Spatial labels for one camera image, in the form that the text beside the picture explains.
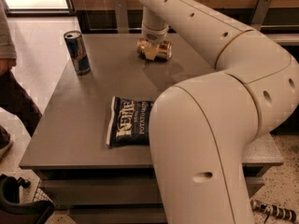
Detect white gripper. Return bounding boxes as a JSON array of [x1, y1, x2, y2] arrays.
[[136, 24, 169, 61]]

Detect orange soda can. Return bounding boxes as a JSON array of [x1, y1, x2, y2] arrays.
[[153, 41, 172, 61]]

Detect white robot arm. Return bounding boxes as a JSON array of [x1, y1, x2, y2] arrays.
[[139, 0, 299, 224]]

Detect blue silver energy drink can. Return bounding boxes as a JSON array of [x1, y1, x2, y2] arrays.
[[64, 30, 91, 76]]

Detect blue Kettle chips bag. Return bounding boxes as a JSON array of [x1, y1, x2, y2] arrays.
[[106, 96, 153, 147]]

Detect person in dark trousers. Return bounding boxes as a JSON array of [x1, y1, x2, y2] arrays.
[[0, 3, 42, 136]]

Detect grey drawer cabinet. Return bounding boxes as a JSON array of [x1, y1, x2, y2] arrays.
[[18, 33, 284, 224]]

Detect black chair part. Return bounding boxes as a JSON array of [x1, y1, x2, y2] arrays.
[[0, 175, 54, 224]]

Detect striped cylindrical tool on floor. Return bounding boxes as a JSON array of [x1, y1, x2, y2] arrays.
[[250, 200, 299, 224]]

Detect left metal bracket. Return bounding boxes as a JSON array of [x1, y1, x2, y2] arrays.
[[114, 0, 129, 34]]

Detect metal bracket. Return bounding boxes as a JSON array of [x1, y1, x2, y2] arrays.
[[114, 0, 129, 34], [250, 0, 273, 31]]

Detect right metal bracket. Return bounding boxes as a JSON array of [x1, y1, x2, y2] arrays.
[[250, 0, 273, 31]]

